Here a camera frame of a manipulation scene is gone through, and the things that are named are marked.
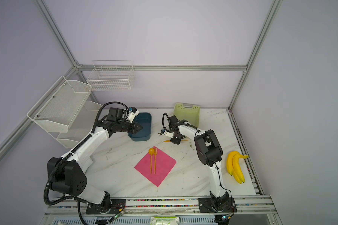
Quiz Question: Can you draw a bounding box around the yellow plastic spoon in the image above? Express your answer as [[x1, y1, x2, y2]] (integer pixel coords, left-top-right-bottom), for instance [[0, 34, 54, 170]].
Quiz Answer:
[[148, 148, 155, 174]]

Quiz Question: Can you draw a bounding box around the pink paper napkin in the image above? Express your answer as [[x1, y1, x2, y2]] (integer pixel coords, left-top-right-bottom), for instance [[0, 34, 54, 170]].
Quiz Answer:
[[134, 146, 177, 187]]

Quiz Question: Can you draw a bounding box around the yellow plastic fork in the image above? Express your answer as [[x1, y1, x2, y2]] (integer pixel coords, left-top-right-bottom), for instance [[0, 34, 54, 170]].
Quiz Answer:
[[154, 148, 158, 174]]

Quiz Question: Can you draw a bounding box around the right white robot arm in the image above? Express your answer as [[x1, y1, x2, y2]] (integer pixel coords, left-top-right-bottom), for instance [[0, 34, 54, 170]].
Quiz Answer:
[[161, 113, 232, 212]]

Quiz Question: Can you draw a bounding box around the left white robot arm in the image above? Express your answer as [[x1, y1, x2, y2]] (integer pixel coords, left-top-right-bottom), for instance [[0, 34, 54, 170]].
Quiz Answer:
[[43, 106, 143, 213]]

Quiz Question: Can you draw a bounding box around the teal plastic oval tub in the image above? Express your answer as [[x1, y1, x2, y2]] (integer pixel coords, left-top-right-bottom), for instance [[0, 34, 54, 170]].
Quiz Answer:
[[128, 113, 152, 142]]

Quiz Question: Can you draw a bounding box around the light green plastic basket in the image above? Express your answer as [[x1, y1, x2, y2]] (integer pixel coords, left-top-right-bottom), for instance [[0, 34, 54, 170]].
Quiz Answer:
[[173, 103, 201, 127]]

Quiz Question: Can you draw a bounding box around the white perforated metal shelf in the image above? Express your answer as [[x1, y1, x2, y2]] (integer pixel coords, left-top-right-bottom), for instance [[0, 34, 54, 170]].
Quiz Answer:
[[27, 77, 101, 149]]

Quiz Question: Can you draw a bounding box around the yellow bananas bunch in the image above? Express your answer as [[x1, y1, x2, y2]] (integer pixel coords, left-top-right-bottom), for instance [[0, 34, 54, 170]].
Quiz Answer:
[[226, 151, 249, 184]]

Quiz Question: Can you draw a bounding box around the green white label box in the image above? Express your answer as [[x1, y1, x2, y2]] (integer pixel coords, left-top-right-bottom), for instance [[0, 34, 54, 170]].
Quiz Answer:
[[150, 216, 180, 225]]

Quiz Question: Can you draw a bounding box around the white wire basket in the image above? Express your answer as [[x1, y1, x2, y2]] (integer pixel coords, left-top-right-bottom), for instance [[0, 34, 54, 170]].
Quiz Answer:
[[86, 61, 136, 91]]

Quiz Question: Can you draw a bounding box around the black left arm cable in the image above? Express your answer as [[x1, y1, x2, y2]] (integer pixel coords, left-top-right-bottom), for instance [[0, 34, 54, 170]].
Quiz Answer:
[[43, 101, 130, 225]]

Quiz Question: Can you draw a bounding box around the aluminium frame profile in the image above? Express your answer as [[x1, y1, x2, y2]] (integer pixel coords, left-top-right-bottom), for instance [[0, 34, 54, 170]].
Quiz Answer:
[[0, 1, 282, 164]]

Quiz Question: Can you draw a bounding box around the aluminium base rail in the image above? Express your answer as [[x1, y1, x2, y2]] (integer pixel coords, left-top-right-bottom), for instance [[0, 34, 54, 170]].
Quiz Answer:
[[40, 196, 282, 225]]

